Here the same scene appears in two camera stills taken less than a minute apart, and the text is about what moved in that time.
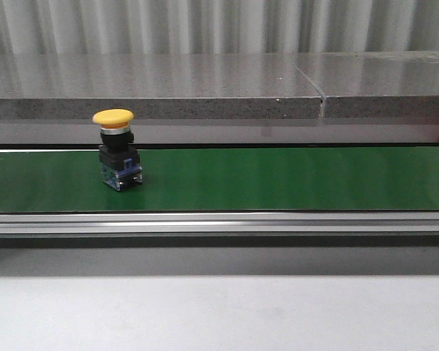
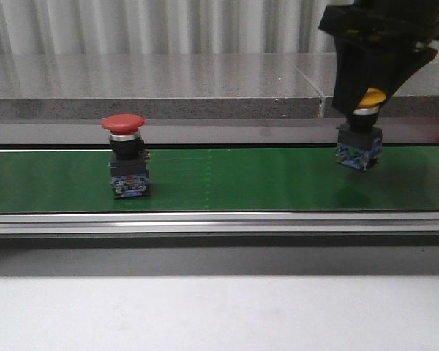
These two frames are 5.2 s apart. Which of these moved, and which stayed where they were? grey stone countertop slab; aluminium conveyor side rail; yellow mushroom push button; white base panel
Moved: yellow mushroom push button
Stayed: aluminium conveyor side rail; grey stone countertop slab; white base panel
